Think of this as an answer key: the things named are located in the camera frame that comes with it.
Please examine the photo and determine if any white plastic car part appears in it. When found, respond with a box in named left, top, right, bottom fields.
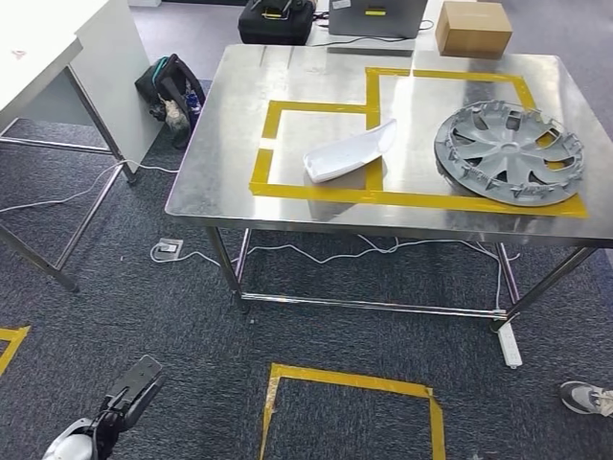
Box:
left=303, top=118, right=397, bottom=185

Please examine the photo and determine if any stainless steel workbench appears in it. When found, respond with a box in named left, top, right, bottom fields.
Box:
left=164, top=42, right=613, bottom=334

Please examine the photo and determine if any yellow tape square outline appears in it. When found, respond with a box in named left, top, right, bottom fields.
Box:
left=259, top=362, right=446, bottom=460

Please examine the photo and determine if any floor power socket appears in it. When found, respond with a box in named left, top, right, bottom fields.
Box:
left=157, top=238, right=184, bottom=261

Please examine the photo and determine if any grey flat slotted device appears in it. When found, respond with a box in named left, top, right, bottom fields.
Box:
left=326, top=37, right=415, bottom=58

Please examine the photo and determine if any black equipment case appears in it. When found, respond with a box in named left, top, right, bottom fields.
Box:
left=238, top=0, right=317, bottom=46

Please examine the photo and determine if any grey laptop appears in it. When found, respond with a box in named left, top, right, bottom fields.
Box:
left=327, top=0, right=429, bottom=40

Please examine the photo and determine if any black backpack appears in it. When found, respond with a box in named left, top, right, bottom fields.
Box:
left=134, top=54, right=207, bottom=151

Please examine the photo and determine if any grey plastic wheel hubcap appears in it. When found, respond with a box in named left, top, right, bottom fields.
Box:
left=434, top=99, right=586, bottom=208

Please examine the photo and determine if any white power strip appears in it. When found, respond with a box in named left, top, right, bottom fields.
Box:
left=498, top=322, right=523, bottom=370

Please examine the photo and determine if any white desk with metal legs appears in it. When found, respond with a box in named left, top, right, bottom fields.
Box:
left=0, top=0, right=164, bottom=294

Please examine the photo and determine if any brown cardboard box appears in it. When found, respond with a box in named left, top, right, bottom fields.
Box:
left=434, top=1, right=513, bottom=60

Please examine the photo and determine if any person's grey shoe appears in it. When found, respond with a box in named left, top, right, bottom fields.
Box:
left=559, top=380, right=613, bottom=419

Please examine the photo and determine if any long white cable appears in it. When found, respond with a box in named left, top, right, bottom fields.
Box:
left=149, top=235, right=520, bottom=312

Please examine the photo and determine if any thin black cable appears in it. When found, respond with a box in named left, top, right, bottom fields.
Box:
left=313, top=12, right=434, bottom=49

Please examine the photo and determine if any thin white cable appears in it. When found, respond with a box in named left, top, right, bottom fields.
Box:
left=0, top=159, right=179, bottom=216

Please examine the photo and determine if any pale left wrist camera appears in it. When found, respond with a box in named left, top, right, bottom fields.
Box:
left=97, top=355, right=166, bottom=439

